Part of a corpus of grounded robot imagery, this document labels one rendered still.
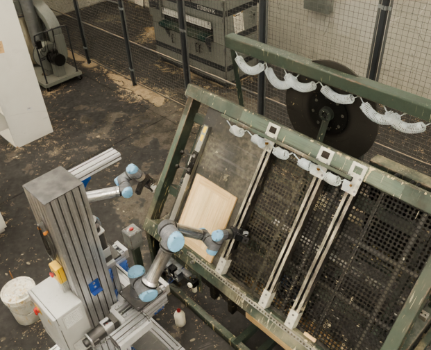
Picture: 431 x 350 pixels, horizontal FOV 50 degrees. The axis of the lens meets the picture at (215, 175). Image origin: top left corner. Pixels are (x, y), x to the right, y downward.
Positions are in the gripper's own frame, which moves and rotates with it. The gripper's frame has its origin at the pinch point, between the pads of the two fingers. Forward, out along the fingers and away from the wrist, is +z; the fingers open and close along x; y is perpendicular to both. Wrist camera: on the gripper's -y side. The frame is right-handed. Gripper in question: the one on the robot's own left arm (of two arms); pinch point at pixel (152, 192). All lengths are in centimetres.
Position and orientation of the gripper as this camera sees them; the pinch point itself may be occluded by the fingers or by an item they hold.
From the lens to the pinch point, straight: 359.3
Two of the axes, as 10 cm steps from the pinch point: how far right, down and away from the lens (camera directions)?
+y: 6.2, -7.7, 1.7
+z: 3.8, 4.7, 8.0
